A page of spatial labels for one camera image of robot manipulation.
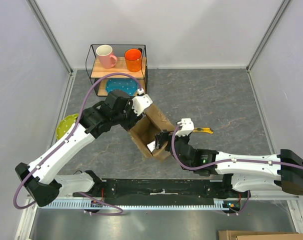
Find brown cardboard express box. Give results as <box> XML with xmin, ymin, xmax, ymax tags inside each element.
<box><xmin>128</xmin><ymin>103</ymin><xmax>175</xmax><ymax>162</ymax></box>

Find yellow utility knife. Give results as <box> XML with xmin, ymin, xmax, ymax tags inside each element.
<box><xmin>193</xmin><ymin>127</ymin><xmax>214</xmax><ymax>134</ymax></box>

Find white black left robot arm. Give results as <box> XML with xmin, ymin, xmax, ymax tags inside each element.
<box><xmin>15</xmin><ymin>90</ymin><xmax>153</xmax><ymax>207</ymax></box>

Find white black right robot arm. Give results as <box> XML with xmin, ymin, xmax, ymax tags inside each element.
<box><xmin>155</xmin><ymin>130</ymin><xmax>303</xmax><ymax>197</ymax></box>

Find blue dotted plate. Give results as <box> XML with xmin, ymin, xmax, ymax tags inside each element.
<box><xmin>105</xmin><ymin>78</ymin><xmax>138</xmax><ymax>96</ymax></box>

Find orange ceramic mug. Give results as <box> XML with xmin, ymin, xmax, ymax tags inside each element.
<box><xmin>124</xmin><ymin>48</ymin><xmax>143</xmax><ymax>72</ymax></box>

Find green dotted plate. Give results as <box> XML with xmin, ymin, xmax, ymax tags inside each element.
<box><xmin>55</xmin><ymin>113</ymin><xmax>79</xmax><ymax>140</ymax></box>

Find pink ceramic mug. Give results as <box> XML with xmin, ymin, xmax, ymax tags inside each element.
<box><xmin>95</xmin><ymin>44</ymin><xmax>118</xmax><ymax>69</ymax></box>

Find cardboard sheet in corner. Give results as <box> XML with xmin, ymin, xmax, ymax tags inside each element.
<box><xmin>218</xmin><ymin>230</ymin><xmax>303</xmax><ymax>240</ymax></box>

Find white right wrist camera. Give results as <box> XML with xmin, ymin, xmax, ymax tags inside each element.
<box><xmin>175</xmin><ymin>118</ymin><xmax>195</xmax><ymax>137</ymax></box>

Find black wire wooden shelf rack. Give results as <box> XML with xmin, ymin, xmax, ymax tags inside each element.
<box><xmin>85</xmin><ymin>44</ymin><xmax>148</xmax><ymax>97</ymax></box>

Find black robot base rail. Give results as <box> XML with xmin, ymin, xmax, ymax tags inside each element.
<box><xmin>86</xmin><ymin>178</ymin><xmax>251</xmax><ymax>207</ymax></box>

